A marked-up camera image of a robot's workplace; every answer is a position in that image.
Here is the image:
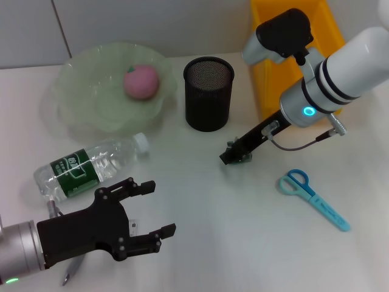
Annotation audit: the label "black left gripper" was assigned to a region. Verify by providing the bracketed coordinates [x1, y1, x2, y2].
[36, 177, 177, 270]

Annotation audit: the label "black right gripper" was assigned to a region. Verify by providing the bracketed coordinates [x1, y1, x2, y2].
[219, 109, 292, 167]

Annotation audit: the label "clear water bottle green label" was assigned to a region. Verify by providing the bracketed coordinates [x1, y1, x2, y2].
[33, 133, 150, 204]

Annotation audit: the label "pink peach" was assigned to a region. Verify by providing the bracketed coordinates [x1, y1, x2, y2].
[123, 64, 160, 100]

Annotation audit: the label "transparent plastic ruler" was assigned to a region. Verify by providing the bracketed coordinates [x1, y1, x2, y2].
[129, 218, 142, 237]

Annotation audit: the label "black mesh pen holder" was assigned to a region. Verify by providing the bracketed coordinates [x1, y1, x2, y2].
[183, 56, 235, 133]

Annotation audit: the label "blue scissors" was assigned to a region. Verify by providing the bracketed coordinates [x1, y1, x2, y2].
[278, 169, 351, 232]

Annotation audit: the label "silver ballpoint pen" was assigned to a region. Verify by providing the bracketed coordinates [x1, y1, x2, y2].
[62, 257, 84, 287]

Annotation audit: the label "green glass fruit plate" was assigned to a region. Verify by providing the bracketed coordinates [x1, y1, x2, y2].
[50, 42, 179, 133]

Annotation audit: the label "yellow plastic bin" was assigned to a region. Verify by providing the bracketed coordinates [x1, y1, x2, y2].
[249, 0, 347, 121]

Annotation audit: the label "grey right wrist cable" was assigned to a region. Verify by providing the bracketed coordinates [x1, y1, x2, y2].
[263, 114, 347, 151]

